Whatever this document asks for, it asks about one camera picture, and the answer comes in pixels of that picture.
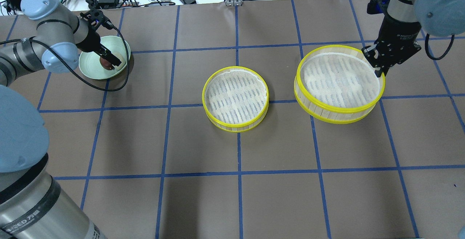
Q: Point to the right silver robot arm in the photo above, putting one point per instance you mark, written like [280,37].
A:
[440,18]

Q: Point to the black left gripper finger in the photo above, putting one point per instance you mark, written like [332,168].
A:
[107,53]

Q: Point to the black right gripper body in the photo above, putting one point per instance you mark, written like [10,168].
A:
[396,36]

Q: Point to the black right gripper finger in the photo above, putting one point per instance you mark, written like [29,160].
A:
[370,53]
[380,71]

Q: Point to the dark brown bun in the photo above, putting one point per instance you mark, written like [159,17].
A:
[106,63]

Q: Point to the yellow bamboo steamer layer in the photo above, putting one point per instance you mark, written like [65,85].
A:
[336,84]
[235,99]

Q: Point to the white bun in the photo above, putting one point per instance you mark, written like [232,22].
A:
[119,62]

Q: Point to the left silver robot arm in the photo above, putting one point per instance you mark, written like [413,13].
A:
[33,204]

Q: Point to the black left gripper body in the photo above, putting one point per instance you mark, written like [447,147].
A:
[89,42]

